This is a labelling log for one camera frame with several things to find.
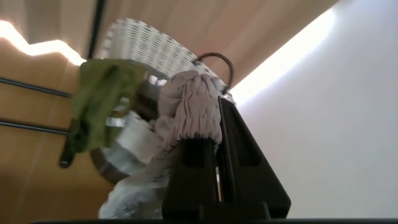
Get white laundry basket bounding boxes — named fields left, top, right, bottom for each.
left=90, top=17, right=236, bottom=184

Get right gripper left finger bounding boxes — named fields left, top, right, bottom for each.
left=161, top=136, right=220, bottom=219

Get pale grey shorts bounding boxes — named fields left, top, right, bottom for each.
left=98, top=70, right=223, bottom=219

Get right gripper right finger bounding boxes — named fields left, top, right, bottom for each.
left=216, top=96, right=292, bottom=219

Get green garment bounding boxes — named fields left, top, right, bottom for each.
left=68, top=58, right=147, bottom=154

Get black clothes rack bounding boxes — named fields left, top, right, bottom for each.
left=0, top=0, right=106, bottom=169

